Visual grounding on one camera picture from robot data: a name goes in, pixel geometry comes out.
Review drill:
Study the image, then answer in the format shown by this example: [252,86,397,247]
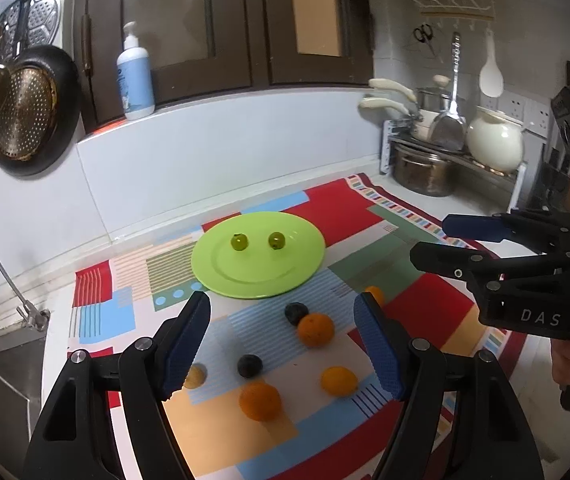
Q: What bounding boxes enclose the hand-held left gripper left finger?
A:
[24,290,212,480]

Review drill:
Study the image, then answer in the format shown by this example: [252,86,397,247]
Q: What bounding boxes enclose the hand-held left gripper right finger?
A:
[354,291,560,480]

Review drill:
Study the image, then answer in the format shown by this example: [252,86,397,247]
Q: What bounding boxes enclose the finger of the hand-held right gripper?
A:
[410,241,570,291]
[442,207,570,256]

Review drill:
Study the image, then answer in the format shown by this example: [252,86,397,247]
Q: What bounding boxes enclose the yellowish green plum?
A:
[183,365,208,390]

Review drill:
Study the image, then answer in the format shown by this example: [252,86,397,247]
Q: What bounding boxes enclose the large yellowish orange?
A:
[320,366,358,398]

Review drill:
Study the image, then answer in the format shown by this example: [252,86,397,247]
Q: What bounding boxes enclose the dark purple plum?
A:
[285,302,310,326]
[237,354,264,379]

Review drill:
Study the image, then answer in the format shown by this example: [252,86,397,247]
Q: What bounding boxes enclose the green plate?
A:
[191,211,326,300]

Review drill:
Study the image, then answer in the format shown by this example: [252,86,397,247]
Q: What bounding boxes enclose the person's right hand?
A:
[551,337,570,387]

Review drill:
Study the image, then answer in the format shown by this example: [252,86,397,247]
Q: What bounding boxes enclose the colourful patterned mat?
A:
[67,172,528,480]

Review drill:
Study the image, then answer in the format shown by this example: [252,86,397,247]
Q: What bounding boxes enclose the steel stock pot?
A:
[391,142,458,197]

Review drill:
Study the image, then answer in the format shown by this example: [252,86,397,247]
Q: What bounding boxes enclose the white kettle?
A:
[466,106,524,172]

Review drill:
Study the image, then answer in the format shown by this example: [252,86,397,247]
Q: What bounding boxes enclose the dark utensil holder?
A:
[531,144,570,211]

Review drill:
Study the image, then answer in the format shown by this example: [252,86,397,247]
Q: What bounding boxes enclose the metal pot rack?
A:
[380,120,528,211]

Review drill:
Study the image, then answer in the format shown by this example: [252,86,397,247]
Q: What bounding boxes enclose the white rice paddle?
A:
[480,27,504,98]

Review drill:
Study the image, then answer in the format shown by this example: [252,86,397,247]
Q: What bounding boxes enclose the metal faucet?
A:
[0,222,50,333]

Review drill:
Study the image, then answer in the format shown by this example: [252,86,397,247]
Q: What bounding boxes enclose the steel sink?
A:
[0,330,48,466]

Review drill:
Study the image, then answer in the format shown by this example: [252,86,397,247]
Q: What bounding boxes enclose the black scissors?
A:
[412,23,443,63]

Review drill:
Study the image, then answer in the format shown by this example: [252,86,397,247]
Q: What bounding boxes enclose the black frying pan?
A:
[0,44,80,177]

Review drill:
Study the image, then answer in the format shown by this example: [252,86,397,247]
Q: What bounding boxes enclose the brass mesh strainer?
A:
[0,62,60,162]

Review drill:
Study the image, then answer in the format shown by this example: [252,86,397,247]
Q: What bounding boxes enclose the round metal steamer rack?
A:
[0,0,60,78]

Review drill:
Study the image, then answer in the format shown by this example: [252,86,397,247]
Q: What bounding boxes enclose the cream-handled saucepans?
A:
[359,97,440,142]

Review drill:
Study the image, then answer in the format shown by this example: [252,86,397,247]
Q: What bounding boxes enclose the white wall outlets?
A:
[482,92,553,136]

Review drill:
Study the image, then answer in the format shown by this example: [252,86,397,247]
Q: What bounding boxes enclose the white-handled saucepan with lid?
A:
[369,75,454,112]

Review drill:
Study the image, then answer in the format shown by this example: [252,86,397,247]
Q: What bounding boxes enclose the dark wooden window frame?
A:
[72,0,376,133]

